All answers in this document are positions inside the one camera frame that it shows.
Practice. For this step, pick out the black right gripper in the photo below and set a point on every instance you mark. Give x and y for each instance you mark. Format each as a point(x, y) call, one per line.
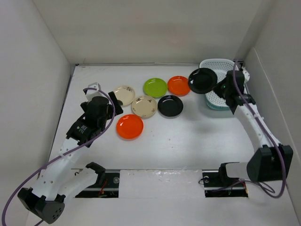
point(218, 85)

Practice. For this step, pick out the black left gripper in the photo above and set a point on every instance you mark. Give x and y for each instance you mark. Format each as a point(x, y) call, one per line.
point(118, 110)

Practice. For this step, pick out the beige plate with red stamps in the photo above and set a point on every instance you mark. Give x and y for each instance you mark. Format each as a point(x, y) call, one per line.
point(144, 106)

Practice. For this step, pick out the black plate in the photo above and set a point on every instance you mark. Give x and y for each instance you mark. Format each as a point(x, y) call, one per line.
point(170, 106)

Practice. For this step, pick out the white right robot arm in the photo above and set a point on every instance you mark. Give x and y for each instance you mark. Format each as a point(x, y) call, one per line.
point(271, 159)

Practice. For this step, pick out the orange plate near left arm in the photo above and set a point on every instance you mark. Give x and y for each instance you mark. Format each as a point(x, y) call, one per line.
point(129, 126)

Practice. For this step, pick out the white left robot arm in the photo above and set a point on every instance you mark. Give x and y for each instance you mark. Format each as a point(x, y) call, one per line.
point(47, 197)

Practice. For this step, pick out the white perforated plastic bin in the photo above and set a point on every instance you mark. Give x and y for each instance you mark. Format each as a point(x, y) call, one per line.
point(220, 67)

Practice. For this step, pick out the cream plate with leaf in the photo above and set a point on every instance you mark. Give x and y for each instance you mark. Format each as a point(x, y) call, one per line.
point(124, 94)

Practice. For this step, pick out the orange plate near green plate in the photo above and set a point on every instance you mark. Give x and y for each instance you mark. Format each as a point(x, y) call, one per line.
point(178, 85)

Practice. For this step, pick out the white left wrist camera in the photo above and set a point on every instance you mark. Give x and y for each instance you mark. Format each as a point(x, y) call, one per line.
point(94, 92)

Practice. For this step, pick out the black metal base rail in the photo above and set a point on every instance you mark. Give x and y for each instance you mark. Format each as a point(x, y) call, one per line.
point(161, 184)

